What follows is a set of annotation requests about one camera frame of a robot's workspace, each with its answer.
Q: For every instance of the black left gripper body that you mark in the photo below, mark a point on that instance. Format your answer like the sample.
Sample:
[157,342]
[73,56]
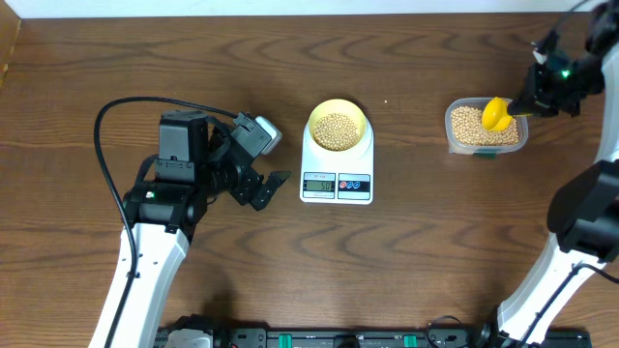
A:
[225,169]

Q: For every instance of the cardboard box at edge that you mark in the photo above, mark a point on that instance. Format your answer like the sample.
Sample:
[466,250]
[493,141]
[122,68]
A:
[10,24]

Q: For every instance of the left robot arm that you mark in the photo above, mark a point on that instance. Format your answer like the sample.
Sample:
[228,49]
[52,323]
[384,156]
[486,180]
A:
[199,158]

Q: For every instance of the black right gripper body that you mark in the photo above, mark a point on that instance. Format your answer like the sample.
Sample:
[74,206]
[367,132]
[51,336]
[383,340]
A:
[569,83]

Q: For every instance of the white digital kitchen scale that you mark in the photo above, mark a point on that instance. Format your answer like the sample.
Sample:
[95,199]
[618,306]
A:
[337,177]

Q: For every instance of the yellow plastic measuring scoop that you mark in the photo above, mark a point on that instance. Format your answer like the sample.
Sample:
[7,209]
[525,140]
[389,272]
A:
[497,117]

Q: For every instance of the clear plastic container of soybeans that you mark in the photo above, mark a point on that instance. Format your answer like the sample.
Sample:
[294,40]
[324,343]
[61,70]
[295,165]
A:
[467,136]

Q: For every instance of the pale yellow bowl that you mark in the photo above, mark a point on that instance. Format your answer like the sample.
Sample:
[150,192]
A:
[337,125]

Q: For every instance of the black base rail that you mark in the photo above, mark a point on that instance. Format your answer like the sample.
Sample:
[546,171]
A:
[198,331]

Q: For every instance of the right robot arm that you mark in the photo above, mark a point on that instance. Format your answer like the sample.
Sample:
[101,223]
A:
[582,218]

